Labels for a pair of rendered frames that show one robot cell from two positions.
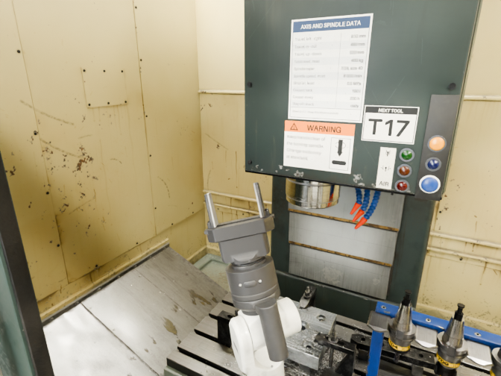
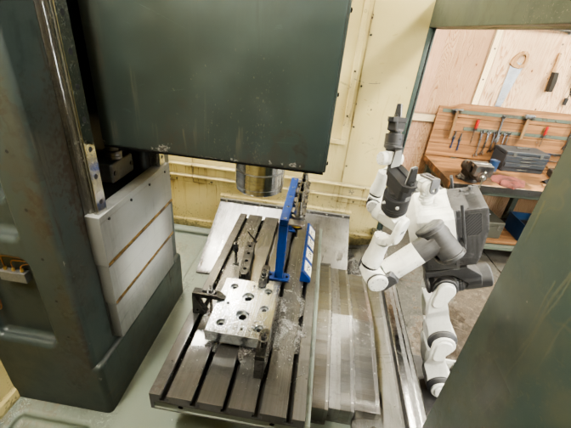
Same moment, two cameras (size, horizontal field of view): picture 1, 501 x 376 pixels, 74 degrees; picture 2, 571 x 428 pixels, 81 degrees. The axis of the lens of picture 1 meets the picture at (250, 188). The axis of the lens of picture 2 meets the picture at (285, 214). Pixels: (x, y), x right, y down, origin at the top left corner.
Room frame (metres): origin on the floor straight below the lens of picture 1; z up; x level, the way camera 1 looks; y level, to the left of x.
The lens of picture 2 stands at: (1.25, 0.79, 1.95)
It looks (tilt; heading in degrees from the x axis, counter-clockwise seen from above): 29 degrees down; 247
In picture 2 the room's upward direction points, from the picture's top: 6 degrees clockwise
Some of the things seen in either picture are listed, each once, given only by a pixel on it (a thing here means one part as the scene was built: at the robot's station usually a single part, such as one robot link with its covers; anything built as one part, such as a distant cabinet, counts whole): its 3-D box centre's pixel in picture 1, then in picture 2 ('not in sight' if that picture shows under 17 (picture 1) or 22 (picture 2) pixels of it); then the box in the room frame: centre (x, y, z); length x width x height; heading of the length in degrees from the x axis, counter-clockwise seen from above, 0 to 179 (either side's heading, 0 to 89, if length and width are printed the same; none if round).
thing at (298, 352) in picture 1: (288, 326); (245, 310); (0.98, -0.14, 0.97); 0.29 x 0.23 x 0.05; 62
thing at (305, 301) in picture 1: (307, 301); (209, 298); (1.11, -0.23, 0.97); 0.13 x 0.03 x 0.15; 152
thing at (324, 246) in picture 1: (338, 235); (142, 244); (1.33, -0.39, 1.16); 0.48 x 0.05 x 0.51; 62
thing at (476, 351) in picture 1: (479, 353); not in sight; (0.61, -0.53, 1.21); 0.07 x 0.05 x 0.01; 152
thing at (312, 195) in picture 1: (313, 180); (260, 170); (0.94, -0.19, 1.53); 0.16 x 0.16 x 0.12
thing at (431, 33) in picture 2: not in sight; (401, 143); (-0.12, -0.78, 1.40); 0.04 x 0.04 x 1.20; 62
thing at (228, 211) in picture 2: not in sight; (274, 251); (0.63, -0.76, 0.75); 0.89 x 0.70 x 0.26; 152
